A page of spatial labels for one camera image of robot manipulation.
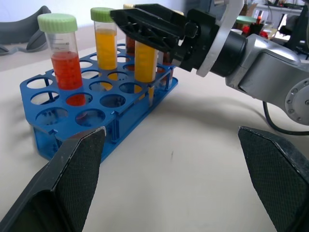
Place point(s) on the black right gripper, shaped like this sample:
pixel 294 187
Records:
pixel 198 43

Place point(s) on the black pen cup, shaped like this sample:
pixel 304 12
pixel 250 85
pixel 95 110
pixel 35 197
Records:
pixel 256 29

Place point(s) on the grey curved headset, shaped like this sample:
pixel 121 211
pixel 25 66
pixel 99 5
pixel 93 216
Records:
pixel 26 33

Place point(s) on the blue test tube rack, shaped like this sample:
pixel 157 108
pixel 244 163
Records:
pixel 135 106

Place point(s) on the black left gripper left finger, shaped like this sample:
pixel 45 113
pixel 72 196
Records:
pixel 72 174

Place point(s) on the black office chair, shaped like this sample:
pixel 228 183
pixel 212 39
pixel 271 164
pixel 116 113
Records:
pixel 297 29

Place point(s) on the yellow test tube green cap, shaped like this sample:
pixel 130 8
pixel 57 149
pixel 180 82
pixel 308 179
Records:
pixel 106 48

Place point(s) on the dark red test tube cream cap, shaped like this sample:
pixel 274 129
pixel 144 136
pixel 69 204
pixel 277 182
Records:
pixel 130 47

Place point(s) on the red test tube green cap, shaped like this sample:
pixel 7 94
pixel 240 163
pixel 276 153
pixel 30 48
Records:
pixel 66 70

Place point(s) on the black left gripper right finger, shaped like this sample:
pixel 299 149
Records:
pixel 272 174

